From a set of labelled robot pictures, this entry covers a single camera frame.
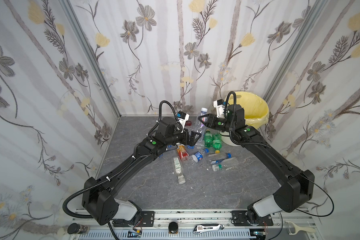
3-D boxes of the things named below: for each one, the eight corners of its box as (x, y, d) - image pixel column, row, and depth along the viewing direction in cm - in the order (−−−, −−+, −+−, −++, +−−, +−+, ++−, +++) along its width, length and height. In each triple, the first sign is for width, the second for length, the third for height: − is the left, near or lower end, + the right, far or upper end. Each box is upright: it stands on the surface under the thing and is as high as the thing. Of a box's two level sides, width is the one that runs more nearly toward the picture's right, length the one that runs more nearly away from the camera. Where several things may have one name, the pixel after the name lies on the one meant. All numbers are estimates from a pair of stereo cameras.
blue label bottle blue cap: (196, 163, 93) (197, 161, 91) (191, 157, 96) (191, 155, 94) (209, 153, 98) (210, 151, 96) (204, 147, 101) (204, 145, 99)
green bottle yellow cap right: (212, 153, 99) (214, 150, 96) (212, 135, 109) (213, 132, 106) (220, 154, 99) (222, 151, 96) (220, 136, 109) (221, 132, 106)
